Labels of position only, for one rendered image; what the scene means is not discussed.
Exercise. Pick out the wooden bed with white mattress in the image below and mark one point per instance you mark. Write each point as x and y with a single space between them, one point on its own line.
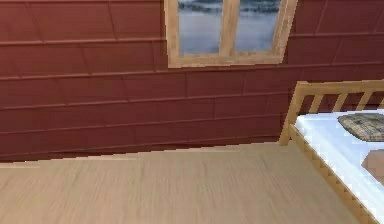
336 150

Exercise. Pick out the wooden framed window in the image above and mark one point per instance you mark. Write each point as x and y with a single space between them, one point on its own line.
230 30

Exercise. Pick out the brown blanket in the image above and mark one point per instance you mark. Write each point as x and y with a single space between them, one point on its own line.
375 165

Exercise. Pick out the olive checked pillow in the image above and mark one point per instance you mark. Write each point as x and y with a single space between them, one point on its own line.
365 126

